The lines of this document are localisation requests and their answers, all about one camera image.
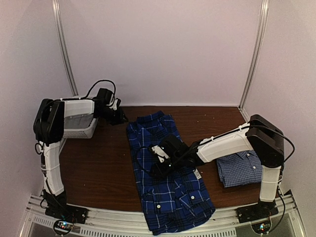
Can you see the aluminium corner post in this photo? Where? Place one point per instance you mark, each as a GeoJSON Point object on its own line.
{"type": "Point", "coordinates": [63, 47]}
{"type": "Point", "coordinates": [263, 18]}

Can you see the aluminium corner post left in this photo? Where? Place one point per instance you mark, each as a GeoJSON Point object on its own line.
{"type": "Point", "coordinates": [63, 47]}

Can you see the white plastic mesh basket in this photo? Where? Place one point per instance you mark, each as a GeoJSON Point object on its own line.
{"type": "Point", "coordinates": [78, 106]}

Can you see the aluminium corner post right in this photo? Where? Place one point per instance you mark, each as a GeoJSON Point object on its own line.
{"type": "Point", "coordinates": [263, 18]}

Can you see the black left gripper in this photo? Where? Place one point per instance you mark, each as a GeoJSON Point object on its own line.
{"type": "Point", "coordinates": [119, 118]}

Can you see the circuit board with leds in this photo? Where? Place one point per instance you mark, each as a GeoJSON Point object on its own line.
{"type": "Point", "coordinates": [62, 227]}
{"type": "Point", "coordinates": [262, 228]}

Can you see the aluminium front rail frame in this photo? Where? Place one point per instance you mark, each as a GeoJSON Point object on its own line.
{"type": "Point", "coordinates": [280, 218]}

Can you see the grey folded shirt in basket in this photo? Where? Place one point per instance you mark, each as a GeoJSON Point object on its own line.
{"type": "Point", "coordinates": [78, 122]}

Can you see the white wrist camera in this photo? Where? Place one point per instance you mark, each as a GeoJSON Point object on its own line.
{"type": "Point", "coordinates": [159, 152]}
{"type": "Point", "coordinates": [115, 105]}

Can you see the right circuit board with leds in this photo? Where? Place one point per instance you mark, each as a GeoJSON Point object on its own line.
{"type": "Point", "coordinates": [262, 228]}

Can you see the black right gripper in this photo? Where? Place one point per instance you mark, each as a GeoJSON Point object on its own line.
{"type": "Point", "coordinates": [158, 170]}

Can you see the left circuit board with leds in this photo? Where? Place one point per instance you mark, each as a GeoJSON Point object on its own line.
{"type": "Point", "coordinates": [62, 227]}

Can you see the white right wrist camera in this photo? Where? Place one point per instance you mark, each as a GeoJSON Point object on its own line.
{"type": "Point", "coordinates": [159, 152]}

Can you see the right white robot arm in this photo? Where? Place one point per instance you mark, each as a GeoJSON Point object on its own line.
{"type": "Point", "coordinates": [267, 141]}

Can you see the folded blue gingham shirt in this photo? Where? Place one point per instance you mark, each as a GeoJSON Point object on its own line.
{"type": "Point", "coordinates": [239, 169]}

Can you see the dark blue plaid shirt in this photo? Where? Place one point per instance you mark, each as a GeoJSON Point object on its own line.
{"type": "Point", "coordinates": [177, 202]}

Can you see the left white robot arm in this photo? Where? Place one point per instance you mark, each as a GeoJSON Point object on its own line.
{"type": "Point", "coordinates": [49, 127]}

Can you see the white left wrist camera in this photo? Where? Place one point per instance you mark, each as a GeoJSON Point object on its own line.
{"type": "Point", "coordinates": [115, 105]}

